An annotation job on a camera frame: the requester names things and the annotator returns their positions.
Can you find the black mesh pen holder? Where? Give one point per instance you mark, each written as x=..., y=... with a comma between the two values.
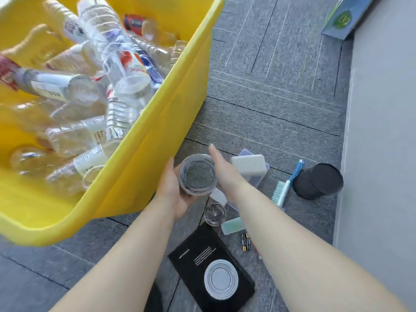
x=317, y=181

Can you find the person's left hand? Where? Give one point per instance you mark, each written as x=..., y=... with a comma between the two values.
x=169, y=194

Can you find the blue green flat box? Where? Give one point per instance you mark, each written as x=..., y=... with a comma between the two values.
x=347, y=16

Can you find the cluster of discarded bottles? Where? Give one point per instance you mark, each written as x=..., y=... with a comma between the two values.
x=81, y=94

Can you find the blue white toothbrush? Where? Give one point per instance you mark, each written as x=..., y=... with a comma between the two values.
x=286, y=185

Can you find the small clear round jar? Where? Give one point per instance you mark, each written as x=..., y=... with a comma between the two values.
x=214, y=214

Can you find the black gold battery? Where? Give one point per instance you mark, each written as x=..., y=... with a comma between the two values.
x=243, y=242
x=248, y=241

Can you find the person's left forearm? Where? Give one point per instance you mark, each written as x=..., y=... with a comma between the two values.
x=123, y=266

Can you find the clear compartment box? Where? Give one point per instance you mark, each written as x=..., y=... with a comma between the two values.
x=260, y=180

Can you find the white power bank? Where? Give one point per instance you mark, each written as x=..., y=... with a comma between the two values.
x=248, y=164

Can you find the person's right forearm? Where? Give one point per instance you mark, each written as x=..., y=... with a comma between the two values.
x=308, y=263

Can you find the black notebook white circle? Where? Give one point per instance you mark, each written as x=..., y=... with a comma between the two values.
x=191, y=272

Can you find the yellow plastic bin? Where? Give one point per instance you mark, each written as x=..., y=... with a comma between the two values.
x=146, y=159

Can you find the white paper tape roll cup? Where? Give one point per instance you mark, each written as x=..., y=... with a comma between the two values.
x=181, y=177

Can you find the person's right hand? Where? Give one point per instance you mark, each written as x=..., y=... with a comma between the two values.
x=227, y=178

